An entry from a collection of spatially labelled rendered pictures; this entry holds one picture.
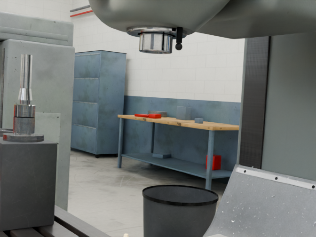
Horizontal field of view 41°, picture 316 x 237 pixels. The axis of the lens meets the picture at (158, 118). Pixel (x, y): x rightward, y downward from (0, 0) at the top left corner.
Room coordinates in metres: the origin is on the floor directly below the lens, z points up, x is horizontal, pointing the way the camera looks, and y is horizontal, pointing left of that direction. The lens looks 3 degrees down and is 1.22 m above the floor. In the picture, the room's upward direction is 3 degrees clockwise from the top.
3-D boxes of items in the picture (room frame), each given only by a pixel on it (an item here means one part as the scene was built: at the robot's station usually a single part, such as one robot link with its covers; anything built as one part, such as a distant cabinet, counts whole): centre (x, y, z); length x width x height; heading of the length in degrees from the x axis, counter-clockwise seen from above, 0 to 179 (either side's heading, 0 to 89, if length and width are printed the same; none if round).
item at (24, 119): (0.95, 0.30, 1.14); 0.05 x 0.05 x 0.06
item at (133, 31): (0.60, 0.01, 1.31); 0.09 x 0.09 x 0.01
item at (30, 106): (0.95, 0.30, 1.18); 0.05 x 0.05 x 0.01
